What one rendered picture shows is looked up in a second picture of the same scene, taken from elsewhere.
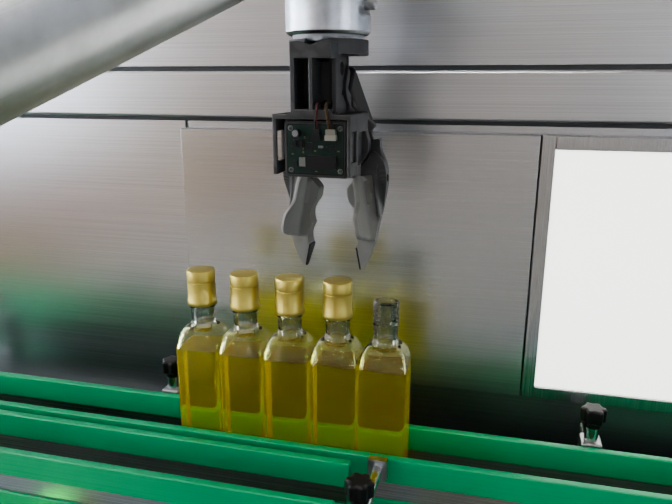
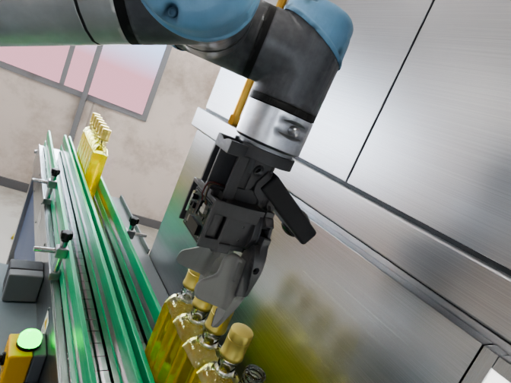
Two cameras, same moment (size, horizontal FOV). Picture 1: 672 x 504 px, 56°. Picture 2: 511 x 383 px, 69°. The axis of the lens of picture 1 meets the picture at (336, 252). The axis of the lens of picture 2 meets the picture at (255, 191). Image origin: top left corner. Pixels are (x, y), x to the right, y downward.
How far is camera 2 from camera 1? 0.39 m
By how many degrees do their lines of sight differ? 39
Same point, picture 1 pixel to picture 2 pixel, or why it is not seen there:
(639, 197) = not seen: outside the picture
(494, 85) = (463, 269)
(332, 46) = (233, 146)
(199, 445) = (131, 365)
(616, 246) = not seen: outside the picture
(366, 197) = (236, 275)
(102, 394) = (151, 302)
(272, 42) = (336, 158)
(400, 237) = (331, 340)
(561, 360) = not seen: outside the picture
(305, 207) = (212, 257)
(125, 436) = (119, 328)
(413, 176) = (361, 301)
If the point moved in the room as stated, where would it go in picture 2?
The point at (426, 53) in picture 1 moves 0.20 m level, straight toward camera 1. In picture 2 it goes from (427, 213) to (344, 188)
